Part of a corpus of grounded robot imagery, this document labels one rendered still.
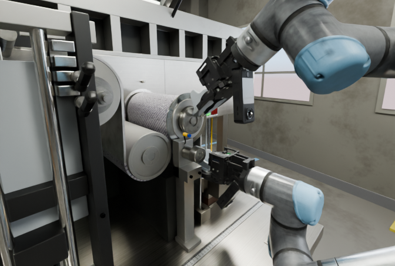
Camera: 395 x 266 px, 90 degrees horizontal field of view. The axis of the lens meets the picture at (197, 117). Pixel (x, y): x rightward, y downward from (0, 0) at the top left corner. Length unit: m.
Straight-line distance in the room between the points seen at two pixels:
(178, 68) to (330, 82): 0.73
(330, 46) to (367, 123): 2.58
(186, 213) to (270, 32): 0.48
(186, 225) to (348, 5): 2.83
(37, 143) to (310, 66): 0.36
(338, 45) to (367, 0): 2.68
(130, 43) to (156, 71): 0.15
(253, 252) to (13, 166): 0.57
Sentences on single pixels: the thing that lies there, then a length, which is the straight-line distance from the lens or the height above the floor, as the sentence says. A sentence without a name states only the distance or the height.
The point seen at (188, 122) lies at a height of 1.25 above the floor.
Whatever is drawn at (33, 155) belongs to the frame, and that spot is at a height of 1.27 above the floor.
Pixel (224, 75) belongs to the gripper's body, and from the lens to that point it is 0.44.
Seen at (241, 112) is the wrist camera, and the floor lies 1.29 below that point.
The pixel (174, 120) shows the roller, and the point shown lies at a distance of 0.52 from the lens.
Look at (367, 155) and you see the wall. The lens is 2.94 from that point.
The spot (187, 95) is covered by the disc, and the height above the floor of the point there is 1.32.
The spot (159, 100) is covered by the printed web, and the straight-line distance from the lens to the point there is 0.58.
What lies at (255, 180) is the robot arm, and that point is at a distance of 0.50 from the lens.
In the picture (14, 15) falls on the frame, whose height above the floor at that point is 1.43.
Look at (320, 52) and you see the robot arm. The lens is 0.30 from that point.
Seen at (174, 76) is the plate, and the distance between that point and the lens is 0.93.
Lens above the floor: 1.36
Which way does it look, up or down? 12 degrees down
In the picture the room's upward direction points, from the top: straight up
